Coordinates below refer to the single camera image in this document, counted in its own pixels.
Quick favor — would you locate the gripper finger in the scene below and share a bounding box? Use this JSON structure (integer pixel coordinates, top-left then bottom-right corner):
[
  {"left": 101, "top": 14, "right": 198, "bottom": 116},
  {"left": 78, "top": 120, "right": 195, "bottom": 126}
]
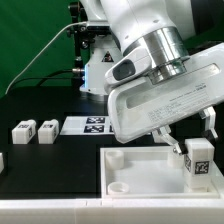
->
[
  {"left": 152, "top": 125, "right": 187, "bottom": 155},
  {"left": 199, "top": 107, "right": 218, "bottom": 140}
]

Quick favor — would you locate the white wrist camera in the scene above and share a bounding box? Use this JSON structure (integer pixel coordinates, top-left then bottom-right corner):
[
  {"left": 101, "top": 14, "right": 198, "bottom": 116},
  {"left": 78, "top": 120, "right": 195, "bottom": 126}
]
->
[{"left": 104, "top": 46, "right": 152, "bottom": 94}]

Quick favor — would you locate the black cable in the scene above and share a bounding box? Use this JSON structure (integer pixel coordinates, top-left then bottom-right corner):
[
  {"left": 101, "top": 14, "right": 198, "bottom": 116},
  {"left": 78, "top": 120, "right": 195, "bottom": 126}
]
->
[{"left": 7, "top": 68, "right": 85, "bottom": 94}]

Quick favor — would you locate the white sheet with markers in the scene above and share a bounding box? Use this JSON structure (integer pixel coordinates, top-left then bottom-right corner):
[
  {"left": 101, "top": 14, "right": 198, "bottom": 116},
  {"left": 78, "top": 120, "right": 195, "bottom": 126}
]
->
[{"left": 60, "top": 116, "right": 113, "bottom": 135}]

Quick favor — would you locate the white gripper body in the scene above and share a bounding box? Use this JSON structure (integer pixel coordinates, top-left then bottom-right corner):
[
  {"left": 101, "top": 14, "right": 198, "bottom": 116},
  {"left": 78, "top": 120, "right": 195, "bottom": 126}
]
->
[{"left": 108, "top": 43, "right": 224, "bottom": 143}]

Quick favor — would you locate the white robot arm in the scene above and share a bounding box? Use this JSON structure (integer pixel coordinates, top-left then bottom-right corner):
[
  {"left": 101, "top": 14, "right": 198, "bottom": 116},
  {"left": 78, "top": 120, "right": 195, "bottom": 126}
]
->
[{"left": 81, "top": 0, "right": 224, "bottom": 154}]

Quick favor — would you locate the white square tabletop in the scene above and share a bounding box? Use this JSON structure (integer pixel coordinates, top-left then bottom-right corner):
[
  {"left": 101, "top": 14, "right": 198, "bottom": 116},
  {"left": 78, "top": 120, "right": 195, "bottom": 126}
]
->
[{"left": 100, "top": 146, "right": 224, "bottom": 199}]

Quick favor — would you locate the white cable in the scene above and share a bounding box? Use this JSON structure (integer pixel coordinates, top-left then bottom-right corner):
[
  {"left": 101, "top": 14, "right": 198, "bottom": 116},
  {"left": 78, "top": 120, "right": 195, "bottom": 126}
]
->
[{"left": 4, "top": 21, "right": 88, "bottom": 95}]

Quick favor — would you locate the white front fence wall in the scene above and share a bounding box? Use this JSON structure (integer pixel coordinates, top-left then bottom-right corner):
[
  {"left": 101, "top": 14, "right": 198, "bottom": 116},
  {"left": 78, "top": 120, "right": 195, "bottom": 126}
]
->
[{"left": 0, "top": 199, "right": 224, "bottom": 224}]

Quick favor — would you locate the white block at left edge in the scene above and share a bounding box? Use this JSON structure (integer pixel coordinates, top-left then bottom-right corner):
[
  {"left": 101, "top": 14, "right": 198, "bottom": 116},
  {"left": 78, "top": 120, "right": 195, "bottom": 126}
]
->
[{"left": 0, "top": 153, "right": 4, "bottom": 174}]

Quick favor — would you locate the black camera stand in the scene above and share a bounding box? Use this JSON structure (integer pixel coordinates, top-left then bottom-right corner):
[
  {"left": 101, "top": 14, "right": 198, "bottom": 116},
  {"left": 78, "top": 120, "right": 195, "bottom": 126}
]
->
[{"left": 67, "top": 1, "right": 94, "bottom": 77}]

